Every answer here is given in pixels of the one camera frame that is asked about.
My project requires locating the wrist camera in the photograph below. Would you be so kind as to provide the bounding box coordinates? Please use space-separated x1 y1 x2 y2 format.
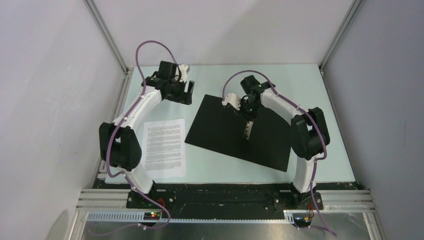
221 93 241 111
176 64 190 83

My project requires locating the aluminium frame rail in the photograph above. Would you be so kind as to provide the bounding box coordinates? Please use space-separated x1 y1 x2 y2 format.
66 182 386 240

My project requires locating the printed white paper sheet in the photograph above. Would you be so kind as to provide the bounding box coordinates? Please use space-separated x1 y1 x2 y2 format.
141 118 187 180

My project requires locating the left aluminium corner post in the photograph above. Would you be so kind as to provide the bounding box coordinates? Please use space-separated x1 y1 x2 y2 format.
83 0 129 74

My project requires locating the right controller board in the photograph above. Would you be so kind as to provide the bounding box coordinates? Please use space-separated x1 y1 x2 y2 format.
293 217 312 229

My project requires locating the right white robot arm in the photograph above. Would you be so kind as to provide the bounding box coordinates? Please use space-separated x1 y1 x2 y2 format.
234 89 330 209

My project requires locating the right aluminium corner post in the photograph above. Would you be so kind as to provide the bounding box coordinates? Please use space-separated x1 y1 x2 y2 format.
319 0 364 75

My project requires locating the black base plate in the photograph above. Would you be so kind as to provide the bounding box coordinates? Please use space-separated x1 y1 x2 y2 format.
79 181 361 222

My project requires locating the metal folder clip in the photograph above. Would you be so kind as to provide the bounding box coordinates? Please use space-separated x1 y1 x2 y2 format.
243 121 254 140

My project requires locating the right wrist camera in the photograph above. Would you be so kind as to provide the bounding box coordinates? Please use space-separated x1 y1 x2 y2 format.
221 93 241 111

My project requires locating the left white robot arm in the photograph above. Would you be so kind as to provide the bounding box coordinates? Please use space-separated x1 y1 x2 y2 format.
99 61 195 208

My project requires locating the red and black folder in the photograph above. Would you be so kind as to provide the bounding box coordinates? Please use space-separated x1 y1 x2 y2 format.
185 94 291 172

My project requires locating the left controller board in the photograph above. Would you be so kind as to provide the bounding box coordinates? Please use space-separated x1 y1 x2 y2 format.
143 211 162 221

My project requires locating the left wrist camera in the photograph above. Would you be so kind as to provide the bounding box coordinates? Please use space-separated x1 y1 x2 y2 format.
176 64 190 83

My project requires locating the aluminium corner post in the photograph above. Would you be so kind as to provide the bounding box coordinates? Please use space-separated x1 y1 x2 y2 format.
319 0 364 75
83 0 129 74

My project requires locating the controller board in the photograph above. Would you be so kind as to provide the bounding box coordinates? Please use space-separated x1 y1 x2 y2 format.
143 211 162 221
293 217 312 229

